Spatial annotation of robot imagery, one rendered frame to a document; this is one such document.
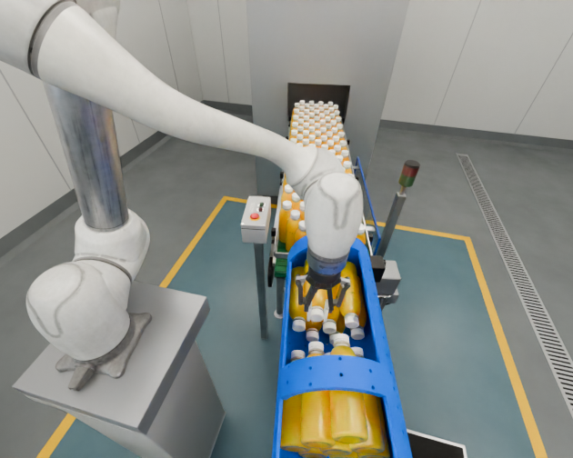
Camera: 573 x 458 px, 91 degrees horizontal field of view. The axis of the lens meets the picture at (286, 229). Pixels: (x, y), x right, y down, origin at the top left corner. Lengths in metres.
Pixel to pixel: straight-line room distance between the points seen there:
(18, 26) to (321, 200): 0.42
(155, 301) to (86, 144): 0.51
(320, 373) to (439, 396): 1.54
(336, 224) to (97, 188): 0.53
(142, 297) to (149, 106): 0.70
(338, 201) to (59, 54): 0.40
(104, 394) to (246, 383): 1.16
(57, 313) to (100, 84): 0.49
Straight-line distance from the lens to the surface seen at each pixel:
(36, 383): 1.02
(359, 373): 0.67
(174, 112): 0.44
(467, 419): 2.17
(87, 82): 0.44
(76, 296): 0.76
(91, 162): 0.71
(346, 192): 0.48
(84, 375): 0.92
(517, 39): 5.19
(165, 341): 0.91
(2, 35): 0.46
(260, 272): 1.45
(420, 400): 2.09
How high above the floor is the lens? 1.84
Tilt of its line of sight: 42 degrees down
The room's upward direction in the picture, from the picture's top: 2 degrees clockwise
